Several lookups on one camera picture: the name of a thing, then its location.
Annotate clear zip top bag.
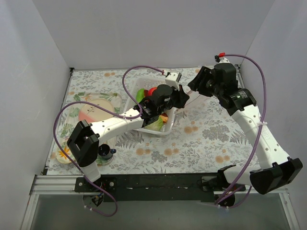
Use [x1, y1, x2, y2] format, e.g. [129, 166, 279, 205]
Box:
[180, 84, 210, 111]

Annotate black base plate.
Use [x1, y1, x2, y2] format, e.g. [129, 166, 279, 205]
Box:
[74, 172, 247, 203]

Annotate aluminium frame rail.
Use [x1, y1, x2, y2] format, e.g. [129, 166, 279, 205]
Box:
[22, 175, 301, 230]

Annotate red apple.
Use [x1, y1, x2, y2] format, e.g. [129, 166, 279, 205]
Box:
[147, 87, 157, 96]

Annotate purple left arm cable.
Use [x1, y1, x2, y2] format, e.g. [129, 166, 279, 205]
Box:
[53, 65, 168, 218]

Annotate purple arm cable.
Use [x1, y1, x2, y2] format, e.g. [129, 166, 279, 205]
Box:
[214, 54, 267, 208]
[53, 65, 168, 218]

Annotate green cucumber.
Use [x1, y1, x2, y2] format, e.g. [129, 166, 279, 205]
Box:
[135, 88, 145, 103]

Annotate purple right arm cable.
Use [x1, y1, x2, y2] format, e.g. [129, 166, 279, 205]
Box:
[214, 54, 267, 208]

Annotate white plastic basket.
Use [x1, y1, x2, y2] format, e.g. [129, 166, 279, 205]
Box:
[123, 76, 176, 136]

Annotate dark blue mug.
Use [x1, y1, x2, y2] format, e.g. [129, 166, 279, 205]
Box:
[98, 144, 117, 161]

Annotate pink beige round plate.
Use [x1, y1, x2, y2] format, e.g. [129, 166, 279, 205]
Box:
[79, 98, 115, 123]

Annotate floral table mat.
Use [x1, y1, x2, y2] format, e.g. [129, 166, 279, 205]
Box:
[47, 69, 252, 175]

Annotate green cabbage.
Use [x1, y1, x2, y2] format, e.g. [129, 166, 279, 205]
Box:
[144, 117, 164, 131]

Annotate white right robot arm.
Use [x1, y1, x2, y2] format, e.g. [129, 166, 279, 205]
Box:
[188, 63, 303, 195]

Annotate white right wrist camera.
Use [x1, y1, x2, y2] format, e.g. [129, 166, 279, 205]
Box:
[214, 52, 230, 64]

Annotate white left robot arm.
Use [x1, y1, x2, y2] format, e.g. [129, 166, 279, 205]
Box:
[67, 84, 189, 192]

